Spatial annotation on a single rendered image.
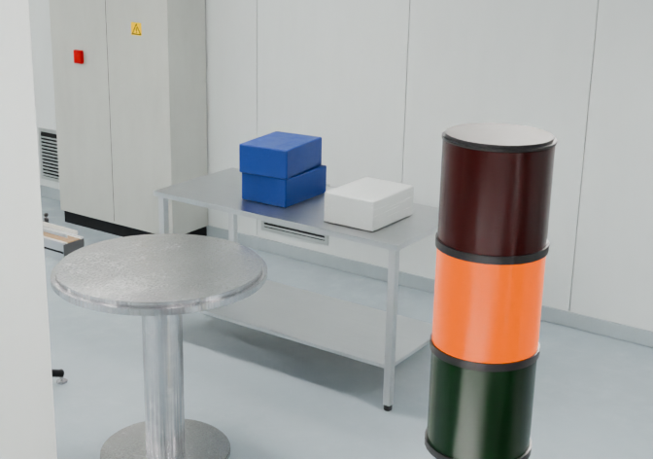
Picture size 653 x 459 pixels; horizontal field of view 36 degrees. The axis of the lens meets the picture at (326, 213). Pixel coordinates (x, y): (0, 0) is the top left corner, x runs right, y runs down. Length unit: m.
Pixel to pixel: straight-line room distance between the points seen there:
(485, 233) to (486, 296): 0.03
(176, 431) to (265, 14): 3.41
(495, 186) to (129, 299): 3.78
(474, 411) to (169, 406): 4.28
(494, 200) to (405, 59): 6.20
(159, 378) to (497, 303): 4.24
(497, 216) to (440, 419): 0.10
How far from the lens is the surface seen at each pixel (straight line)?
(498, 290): 0.45
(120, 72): 7.64
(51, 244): 4.95
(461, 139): 0.44
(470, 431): 0.48
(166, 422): 4.76
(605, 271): 6.33
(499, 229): 0.44
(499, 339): 0.46
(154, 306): 4.14
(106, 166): 7.91
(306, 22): 7.02
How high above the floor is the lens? 2.44
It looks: 17 degrees down
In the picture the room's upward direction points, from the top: 1 degrees clockwise
